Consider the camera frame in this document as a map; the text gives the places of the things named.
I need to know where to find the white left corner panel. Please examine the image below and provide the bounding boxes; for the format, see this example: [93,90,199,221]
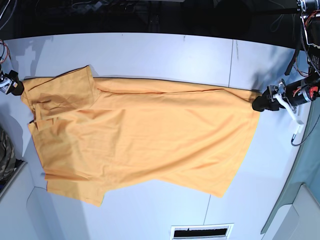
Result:
[0,159,93,240]

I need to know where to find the white corner panel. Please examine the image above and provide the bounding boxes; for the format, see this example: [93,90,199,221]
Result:
[263,184,320,240]
[0,159,93,240]

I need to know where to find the right braided black cable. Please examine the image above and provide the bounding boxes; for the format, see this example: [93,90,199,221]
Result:
[290,97,320,147]

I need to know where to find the white slotted vent plate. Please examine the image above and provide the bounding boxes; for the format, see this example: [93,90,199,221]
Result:
[170,223,234,240]

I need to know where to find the orange yellow t-shirt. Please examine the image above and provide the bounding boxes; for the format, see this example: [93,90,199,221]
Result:
[21,66,260,206]

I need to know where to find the white right corner panel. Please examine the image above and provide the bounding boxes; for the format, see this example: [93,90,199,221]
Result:
[263,184,320,240]

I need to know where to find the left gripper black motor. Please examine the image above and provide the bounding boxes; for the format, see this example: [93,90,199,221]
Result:
[252,77,320,120]

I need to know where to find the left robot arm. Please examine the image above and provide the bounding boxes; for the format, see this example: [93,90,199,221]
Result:
[252,0,320,115]

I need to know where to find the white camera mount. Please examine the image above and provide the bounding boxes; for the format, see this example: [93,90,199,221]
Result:
[293,119,305,134]

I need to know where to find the loose cables in background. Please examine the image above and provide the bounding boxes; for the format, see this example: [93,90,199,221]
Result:
[269,11,305,42]

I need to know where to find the camouflage cloth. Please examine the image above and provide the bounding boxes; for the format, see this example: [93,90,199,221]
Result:
[0,127,16,181]

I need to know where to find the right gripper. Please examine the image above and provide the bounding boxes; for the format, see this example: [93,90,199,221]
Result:
[0,70,25,96]

